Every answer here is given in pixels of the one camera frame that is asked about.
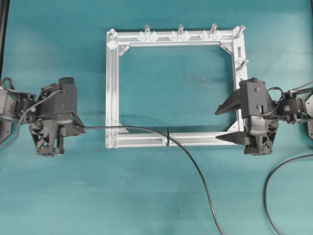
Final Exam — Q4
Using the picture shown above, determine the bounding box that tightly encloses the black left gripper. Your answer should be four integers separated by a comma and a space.
29, 83, 85, 157

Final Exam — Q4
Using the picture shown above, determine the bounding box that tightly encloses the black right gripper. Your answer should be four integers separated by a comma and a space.
215, 80, 277, 155

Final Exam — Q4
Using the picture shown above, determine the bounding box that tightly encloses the black USB cable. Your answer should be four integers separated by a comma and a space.
82, 125, 224, 235

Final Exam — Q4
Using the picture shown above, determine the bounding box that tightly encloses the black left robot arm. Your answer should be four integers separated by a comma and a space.
0, 77, 85, 157

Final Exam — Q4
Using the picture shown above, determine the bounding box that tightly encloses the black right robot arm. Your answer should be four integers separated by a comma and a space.
215, 77, 313, 155

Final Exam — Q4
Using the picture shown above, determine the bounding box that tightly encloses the black zip tie loop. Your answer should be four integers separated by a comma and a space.
165, 128, 172, 146

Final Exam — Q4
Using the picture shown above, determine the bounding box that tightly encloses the side metal peg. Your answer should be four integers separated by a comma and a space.
235, 59, 249, 71

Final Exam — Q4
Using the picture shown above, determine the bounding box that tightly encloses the corner metal peg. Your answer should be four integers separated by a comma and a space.
235, 24, 246, 39

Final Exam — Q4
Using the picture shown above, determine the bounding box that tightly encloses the plain metal peg right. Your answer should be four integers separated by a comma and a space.
209, 23, 218, 39

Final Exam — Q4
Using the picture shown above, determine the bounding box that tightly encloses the plain metal peg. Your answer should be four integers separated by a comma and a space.
209, 23, 218, 39
178, 24, 184, 40

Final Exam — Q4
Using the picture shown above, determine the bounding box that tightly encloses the plain metal peg centre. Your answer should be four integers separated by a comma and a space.
178, 24, 184, 40

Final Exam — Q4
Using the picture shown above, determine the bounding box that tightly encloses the metal peg with blue tape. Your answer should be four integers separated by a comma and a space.
145, 24, 151, 40

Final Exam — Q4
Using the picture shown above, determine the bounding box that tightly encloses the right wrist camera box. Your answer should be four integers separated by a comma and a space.
242, 78, 274, 118

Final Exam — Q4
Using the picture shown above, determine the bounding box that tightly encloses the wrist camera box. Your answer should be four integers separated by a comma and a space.
242, 78, 274, 118
54, 77, 77, 116

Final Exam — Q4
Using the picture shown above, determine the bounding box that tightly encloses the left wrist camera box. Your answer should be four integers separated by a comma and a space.
54, 77, 77, 116

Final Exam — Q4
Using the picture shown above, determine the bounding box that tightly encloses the aluminium extrusion frame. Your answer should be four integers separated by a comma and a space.
105, 28, 247, 148

